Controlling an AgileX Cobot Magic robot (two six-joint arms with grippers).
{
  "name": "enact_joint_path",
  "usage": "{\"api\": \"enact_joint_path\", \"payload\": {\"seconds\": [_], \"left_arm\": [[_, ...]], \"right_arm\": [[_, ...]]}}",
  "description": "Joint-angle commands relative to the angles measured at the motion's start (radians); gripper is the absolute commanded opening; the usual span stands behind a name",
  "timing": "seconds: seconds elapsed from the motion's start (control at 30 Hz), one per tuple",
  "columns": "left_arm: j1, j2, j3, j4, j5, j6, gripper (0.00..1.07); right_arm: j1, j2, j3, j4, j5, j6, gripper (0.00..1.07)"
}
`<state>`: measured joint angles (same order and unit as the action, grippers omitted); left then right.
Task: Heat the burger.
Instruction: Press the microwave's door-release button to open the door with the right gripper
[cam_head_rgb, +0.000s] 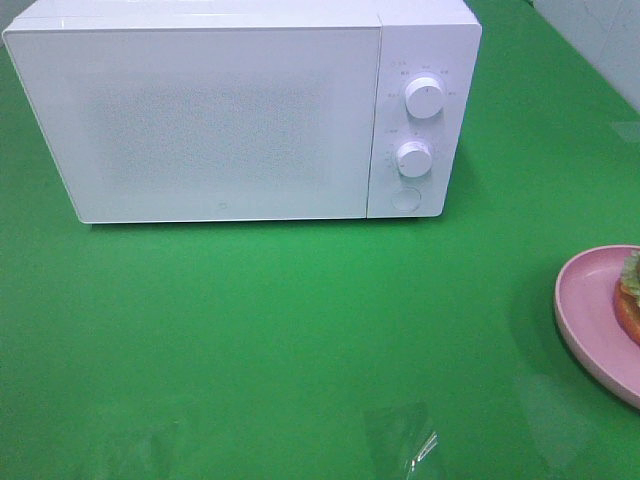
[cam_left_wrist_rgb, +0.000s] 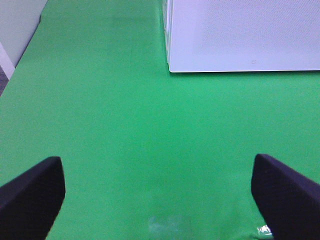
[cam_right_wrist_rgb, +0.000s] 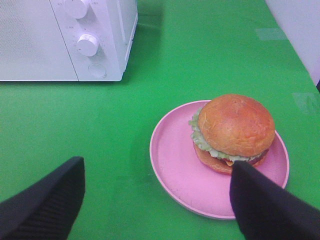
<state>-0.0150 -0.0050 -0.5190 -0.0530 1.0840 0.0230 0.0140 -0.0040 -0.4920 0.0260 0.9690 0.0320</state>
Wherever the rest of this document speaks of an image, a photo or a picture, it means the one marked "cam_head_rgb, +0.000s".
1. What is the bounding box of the white microwave door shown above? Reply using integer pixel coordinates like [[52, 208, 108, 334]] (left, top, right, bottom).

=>
[[6, 28, 380, 223]]

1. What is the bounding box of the white microwave oven body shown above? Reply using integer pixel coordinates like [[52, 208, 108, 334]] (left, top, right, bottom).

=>
[[2, 1, 482, 219]]

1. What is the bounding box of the round white door button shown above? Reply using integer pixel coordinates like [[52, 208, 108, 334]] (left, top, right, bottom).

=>
[[391, 187, 421, 212]]

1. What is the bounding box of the lower white microwave knob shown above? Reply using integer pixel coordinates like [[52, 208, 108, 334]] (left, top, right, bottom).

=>
[[396, 141, 433, 178]]

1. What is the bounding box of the upper white microwave knob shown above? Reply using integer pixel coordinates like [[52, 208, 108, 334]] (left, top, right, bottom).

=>
[[404, 73, 446, 119]]

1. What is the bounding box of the pink round plate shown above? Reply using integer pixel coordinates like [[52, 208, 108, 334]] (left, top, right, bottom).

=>
[[553, 245, 639, 408]]

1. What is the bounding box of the white microwave knob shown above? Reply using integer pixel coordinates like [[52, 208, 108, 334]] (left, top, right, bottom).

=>
[[396, 141, 433, 178], [404, 73, 446, 119]]

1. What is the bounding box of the burger with lettuce and cheese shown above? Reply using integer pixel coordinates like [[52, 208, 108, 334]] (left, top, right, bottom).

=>
[[614, 250, 640, 344]]

